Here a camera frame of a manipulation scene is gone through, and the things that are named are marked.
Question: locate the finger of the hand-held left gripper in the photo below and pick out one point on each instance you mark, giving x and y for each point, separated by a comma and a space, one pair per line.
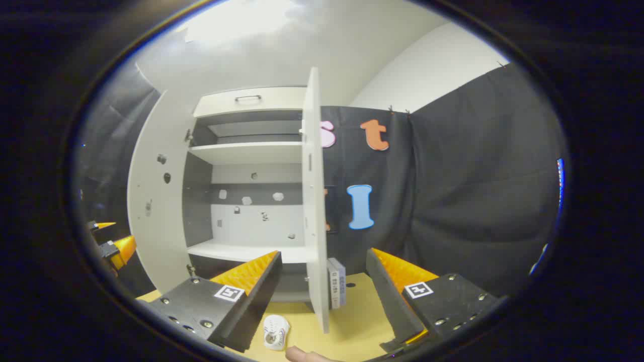
103, 225
119, 251

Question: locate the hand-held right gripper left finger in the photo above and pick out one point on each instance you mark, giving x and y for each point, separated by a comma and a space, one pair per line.
254, 306

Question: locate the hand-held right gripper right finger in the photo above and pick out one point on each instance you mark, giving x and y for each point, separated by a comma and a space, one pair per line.
390, 306

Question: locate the white striped shoe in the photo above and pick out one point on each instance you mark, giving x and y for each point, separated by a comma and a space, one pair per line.
275, 332

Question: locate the white shoe cabinet door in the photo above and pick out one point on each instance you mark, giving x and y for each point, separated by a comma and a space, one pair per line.
314, 201
156, 226

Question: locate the white shoe cabinet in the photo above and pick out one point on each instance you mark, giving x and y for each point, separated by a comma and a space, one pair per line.
251, 221

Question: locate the metal door hinge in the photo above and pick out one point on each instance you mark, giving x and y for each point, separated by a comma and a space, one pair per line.
188, 136
191, 271

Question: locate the blue-grey book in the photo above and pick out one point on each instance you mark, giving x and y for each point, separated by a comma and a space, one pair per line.
341, 281

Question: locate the white book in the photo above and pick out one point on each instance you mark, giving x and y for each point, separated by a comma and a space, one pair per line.
332, 286

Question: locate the black backdrop cloth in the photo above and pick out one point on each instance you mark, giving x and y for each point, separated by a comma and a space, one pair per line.
453, 191

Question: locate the ceiling light panel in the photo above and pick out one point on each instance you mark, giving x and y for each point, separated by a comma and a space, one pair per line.
236, 20

